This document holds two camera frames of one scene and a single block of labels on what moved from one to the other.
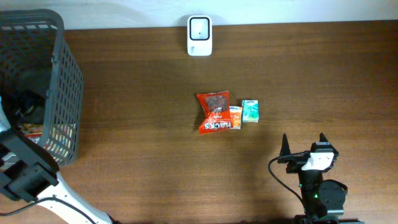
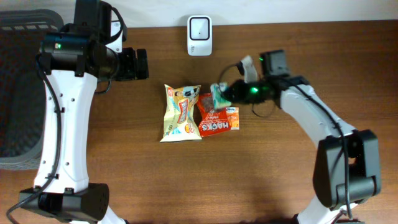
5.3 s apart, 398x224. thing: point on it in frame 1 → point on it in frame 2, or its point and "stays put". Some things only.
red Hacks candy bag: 216,116 stays put
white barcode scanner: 199,35 stays put
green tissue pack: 250,111 → 219,100
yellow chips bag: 33,131 → 179,120
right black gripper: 296,160 → 240,88
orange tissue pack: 236,113 stays put
